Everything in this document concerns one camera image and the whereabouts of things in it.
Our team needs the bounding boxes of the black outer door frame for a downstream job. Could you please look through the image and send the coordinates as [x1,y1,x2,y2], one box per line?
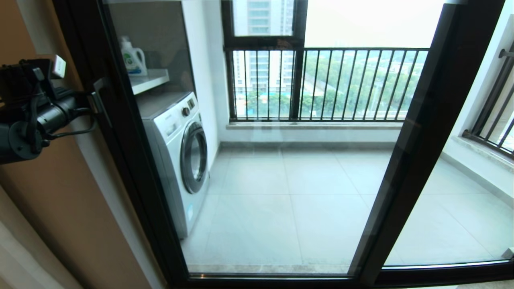
[50,0,514,289]

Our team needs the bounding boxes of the dark grey cabinet panel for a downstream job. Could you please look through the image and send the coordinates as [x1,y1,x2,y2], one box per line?
[108,2,196,95]

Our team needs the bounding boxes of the grey stone window sill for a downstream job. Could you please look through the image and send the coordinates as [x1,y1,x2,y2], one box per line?
[452,136,514,171]
[226,122,404,130]

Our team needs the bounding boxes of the white front-load washing machine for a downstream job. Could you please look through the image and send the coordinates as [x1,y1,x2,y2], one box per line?
[137,91,210,239]

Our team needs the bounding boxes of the black framed fixed glass door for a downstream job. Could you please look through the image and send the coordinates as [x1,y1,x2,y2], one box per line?
[349,0,514,281]

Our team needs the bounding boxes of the black framed sliding glass door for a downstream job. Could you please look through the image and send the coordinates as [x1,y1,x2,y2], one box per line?
[52,0,506,289]

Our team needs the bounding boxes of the white detergent bottle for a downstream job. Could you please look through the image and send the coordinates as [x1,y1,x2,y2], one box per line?
[119,36,148,77]

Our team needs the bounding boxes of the black balcony railing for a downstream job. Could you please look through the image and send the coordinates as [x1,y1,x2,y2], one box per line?
[224,47,430,122]

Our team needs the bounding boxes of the white wall shelf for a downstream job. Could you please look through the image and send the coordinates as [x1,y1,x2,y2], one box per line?
[129,68,170,95]

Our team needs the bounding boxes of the black window frame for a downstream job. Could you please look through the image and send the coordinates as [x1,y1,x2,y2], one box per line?
[220,0,309,121]

